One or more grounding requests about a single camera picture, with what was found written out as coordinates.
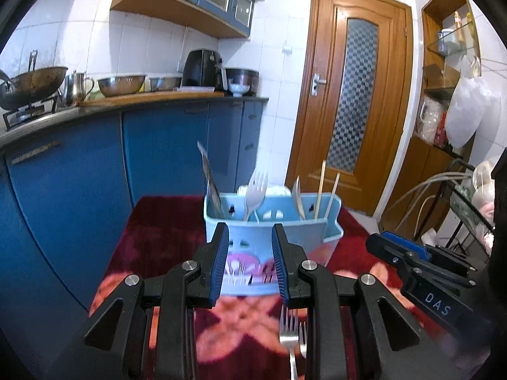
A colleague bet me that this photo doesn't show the large metal bowl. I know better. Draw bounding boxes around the large metal bowl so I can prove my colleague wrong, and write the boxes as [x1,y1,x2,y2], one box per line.
[97,74,147,98]

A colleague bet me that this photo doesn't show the metal kettle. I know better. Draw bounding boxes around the metal kettle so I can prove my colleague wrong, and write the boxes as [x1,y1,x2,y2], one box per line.
[59,70,96,107]

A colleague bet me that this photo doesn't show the black air fryer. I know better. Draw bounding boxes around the black air fryer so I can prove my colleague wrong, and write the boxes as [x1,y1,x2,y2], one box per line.
[181,48,224,88]

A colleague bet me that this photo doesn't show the small metal bowl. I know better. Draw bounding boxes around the small metal bowl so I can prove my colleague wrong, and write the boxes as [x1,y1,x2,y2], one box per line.
[148,76,183,92]

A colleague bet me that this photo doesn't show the white handled fork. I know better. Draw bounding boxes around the white handled fork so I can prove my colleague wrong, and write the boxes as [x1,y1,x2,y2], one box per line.
[242,170,269,222]

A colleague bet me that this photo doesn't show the blue base cabinets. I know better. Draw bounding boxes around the blue base cabinets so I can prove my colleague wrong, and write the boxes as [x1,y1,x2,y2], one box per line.
[0,99,265,365]

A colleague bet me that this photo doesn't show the red floral blanket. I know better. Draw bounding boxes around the red floral blanket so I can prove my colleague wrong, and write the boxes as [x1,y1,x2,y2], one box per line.
[89,195,448,380]

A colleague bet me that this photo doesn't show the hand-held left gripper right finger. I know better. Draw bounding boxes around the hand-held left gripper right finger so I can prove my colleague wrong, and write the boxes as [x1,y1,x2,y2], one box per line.
[270,224,448,380]

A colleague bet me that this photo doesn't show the plastic bags on shelf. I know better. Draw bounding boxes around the plastic bags on shelf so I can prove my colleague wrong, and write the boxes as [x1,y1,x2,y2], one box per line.
[416,97,450,145]

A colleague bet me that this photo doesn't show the wooden shelf unit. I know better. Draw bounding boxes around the wooden shelf unit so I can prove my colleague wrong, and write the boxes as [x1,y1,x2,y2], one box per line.
[380,0,482,242]

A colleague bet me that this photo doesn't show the black rice cooker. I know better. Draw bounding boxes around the black rice cooker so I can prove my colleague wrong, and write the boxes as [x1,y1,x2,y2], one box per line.
[224,68,260,96]

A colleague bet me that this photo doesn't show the clear plastic bag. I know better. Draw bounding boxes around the clear plastic bag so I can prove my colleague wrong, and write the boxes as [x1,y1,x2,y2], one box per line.
[469,158,496,230]

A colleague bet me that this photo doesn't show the gas stove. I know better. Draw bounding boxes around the gas stove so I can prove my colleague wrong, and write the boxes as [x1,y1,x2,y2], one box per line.
[2,97,60,129]

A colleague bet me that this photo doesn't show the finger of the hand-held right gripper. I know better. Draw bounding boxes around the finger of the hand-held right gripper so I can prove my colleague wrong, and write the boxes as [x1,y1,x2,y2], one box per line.
[365,234,476,288]
[381,231,494,272]

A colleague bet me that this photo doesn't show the wooden door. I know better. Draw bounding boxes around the wooden door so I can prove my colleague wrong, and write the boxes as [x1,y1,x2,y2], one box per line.
[286,0,414,216]

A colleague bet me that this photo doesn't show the white hanging plastic bag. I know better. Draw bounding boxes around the white hanging plastic bag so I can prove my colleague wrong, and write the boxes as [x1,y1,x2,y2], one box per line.
[444,75,502,149]

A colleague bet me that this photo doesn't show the wooden board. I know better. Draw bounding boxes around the wooden board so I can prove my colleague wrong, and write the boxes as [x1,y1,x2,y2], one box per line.
[79,89,226,107]

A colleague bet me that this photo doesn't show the black wire rack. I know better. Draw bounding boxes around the black wire rack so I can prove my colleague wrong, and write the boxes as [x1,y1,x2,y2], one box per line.
[412,158,497,254]

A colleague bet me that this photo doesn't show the wooden chopstick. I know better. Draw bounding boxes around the wooden chopstick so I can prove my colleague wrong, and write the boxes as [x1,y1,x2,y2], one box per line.
[314,160,326,220]
[325,173,340,219]

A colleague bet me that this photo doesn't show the light blue utensil holder box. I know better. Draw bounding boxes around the light blue utensil holder box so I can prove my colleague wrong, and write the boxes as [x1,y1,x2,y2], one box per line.
[204,192,343,297]

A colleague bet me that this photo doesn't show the dark metal wok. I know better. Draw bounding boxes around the dark metal wok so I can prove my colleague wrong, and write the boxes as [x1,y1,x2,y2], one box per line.
[0,49,69,111]

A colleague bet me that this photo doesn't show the grey cables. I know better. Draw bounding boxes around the grey cables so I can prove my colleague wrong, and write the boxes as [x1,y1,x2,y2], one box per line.
[382,172,476,242]

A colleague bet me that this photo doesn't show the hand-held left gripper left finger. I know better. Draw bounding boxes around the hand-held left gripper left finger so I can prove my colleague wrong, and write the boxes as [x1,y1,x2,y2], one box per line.
[59,223,230,380]

